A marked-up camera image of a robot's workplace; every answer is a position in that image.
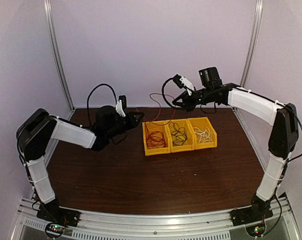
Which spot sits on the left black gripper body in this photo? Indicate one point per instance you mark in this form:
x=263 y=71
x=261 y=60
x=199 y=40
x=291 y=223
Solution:
x=129 y=125

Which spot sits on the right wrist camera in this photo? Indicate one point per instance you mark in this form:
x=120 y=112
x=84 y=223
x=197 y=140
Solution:
x=183 y=83

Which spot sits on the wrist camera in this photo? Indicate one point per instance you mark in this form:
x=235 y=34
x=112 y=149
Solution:
x=121 y=105
x=183 y=83

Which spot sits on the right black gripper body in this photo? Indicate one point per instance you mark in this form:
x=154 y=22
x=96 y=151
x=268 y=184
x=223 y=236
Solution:
x=204 y=94

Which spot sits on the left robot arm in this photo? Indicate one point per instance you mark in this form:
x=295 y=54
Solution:
x=34 y=135

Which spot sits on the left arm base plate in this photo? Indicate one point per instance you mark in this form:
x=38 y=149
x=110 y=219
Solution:
x=65 y=217

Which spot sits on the aluminium frame post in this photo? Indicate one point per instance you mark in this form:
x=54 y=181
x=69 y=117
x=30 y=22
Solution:
x=255 y=32
x=56 y=53

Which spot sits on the front aluminium rail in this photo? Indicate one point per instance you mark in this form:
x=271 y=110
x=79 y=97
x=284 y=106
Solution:
x=214 y=225

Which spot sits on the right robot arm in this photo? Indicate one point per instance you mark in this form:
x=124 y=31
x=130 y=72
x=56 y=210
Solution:
x=281 y=117

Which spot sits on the left aluminium frame post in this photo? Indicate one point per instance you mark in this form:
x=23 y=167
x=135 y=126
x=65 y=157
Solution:
x=56 y=53

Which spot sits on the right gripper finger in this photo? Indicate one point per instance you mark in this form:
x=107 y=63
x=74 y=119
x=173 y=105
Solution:
x=181 y=107
x=181 y=99

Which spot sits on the right aluminium frame post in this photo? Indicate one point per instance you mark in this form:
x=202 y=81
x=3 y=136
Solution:
x=255 y=32

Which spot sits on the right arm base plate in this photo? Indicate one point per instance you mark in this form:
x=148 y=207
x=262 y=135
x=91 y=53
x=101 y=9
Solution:
x=244 y=216

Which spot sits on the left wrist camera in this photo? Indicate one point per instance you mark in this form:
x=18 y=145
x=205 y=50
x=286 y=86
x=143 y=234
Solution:
x=121 y=105

